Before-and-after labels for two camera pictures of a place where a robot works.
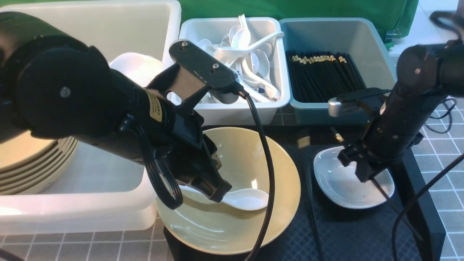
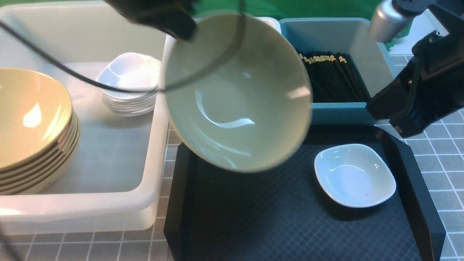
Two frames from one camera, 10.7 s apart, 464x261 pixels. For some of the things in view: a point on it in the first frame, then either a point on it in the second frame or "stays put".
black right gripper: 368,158 -> 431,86
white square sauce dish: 340,182 stays put
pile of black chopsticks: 317,77 stays put
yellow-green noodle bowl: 201,220 -> 240,93
